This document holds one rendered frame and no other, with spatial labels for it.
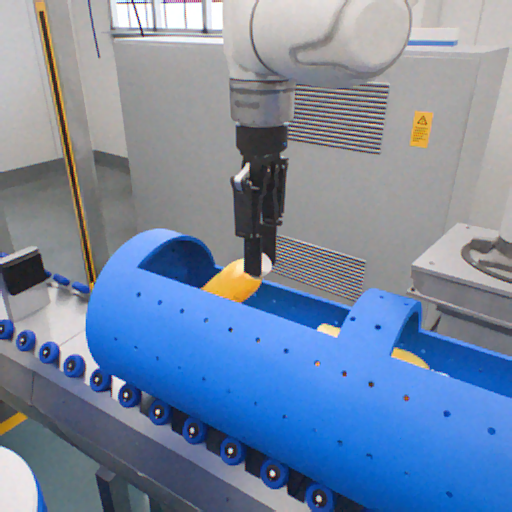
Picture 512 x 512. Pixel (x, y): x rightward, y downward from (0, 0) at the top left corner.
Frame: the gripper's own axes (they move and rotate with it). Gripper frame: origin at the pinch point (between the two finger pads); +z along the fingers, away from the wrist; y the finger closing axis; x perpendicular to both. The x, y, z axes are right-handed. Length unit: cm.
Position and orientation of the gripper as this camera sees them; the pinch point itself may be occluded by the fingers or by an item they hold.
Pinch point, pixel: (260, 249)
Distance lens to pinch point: 74.3
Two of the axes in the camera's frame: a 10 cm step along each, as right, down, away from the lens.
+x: 8.5, 2.4, -4.7
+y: -5.3, 3.9, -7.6
